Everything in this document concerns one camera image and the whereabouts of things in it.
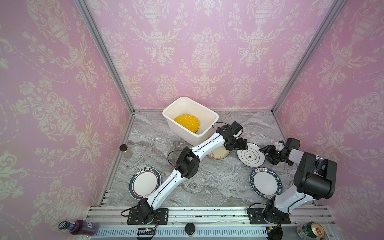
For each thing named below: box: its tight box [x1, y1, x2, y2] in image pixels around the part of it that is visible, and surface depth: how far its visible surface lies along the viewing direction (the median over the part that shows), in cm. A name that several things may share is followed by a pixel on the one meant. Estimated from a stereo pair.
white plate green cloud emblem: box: [236, 142, 266, 168], surface depth 96 cm
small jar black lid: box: [119, 144, 133, 159], surface depth 91 cm
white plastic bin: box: [162, 96, 219, 147], surface depth 105 cm
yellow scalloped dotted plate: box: [174, 114, 200, 134], surface depth 114 cm
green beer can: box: [297, 221, 326, 240], surface depth 64 cm
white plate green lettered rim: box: [249, 167, 283, 200], surface depth 86 cm
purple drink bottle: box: [58, 219, 99, 236], surface depth 61 cm
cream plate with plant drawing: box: [207, 145, 230, 160], surface depth 96 cm
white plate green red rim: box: [128, 167, 162, 201], surface depth 87 cm
